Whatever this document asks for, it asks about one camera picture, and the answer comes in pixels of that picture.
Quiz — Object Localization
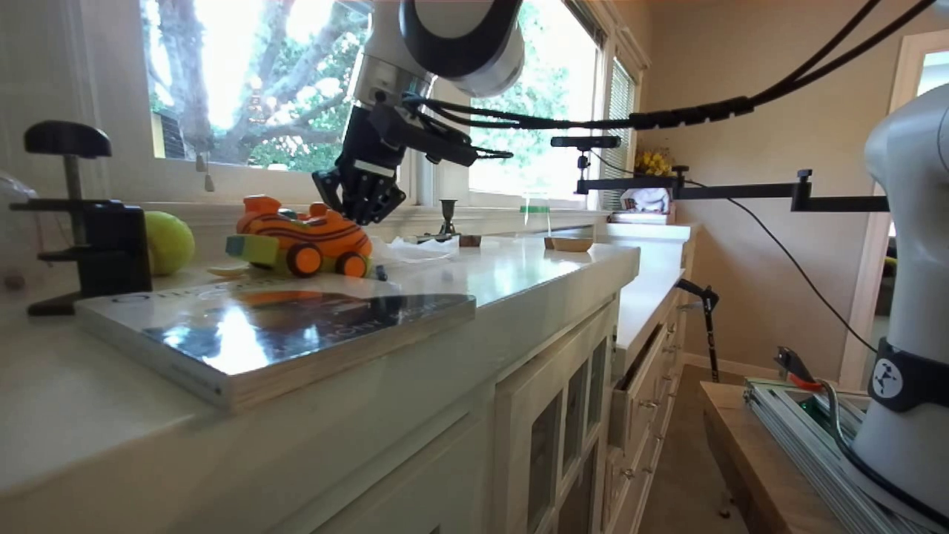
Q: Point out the black tripod stand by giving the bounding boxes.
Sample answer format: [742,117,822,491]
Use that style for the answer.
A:
[674,275,723,383]

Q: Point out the yellow-green tennis ball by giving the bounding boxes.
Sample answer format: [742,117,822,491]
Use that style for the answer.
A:
[143,206,198,279]

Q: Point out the open white drawer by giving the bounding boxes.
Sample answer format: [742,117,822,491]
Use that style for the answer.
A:
[601,292,692,453]

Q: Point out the white window frame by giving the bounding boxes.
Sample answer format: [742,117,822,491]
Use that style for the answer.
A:
[137,0,647,215]

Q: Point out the white counter cabinet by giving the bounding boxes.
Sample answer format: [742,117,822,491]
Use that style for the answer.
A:
[196,285,695,534]

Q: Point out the red black cable plug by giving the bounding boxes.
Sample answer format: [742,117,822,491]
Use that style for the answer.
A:
[770,344,824,395]

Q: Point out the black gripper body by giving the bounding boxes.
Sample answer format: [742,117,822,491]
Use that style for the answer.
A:
[336,104,408,189]

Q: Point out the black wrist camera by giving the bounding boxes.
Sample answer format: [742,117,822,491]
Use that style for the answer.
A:
[411,122,515,168]

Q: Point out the black screw clamp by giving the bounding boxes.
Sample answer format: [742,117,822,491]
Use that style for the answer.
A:
[8,117,155,321]

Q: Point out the yellow background object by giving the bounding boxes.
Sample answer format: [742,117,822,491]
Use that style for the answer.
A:
[635,146,675,177]

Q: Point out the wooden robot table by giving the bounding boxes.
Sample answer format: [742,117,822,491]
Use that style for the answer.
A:
[698,378,864,534]

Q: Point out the orange toy car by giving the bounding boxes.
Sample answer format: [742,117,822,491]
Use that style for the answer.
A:
[222,192,377,279]

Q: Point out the aluminium rails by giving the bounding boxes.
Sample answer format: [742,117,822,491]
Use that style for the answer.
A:
[742,374,949,534]

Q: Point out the black camera on mount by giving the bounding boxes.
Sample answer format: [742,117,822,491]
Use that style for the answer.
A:
[548,134,622,180]

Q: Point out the thick black cable bundle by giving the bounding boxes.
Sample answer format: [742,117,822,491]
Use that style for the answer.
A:
[408,0,949,134]

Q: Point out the thin black cable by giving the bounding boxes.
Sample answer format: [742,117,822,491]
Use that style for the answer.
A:
[723,192,881,355]

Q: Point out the dark metal candlestick holder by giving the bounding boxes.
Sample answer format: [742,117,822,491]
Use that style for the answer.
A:
[419,195,483,248]

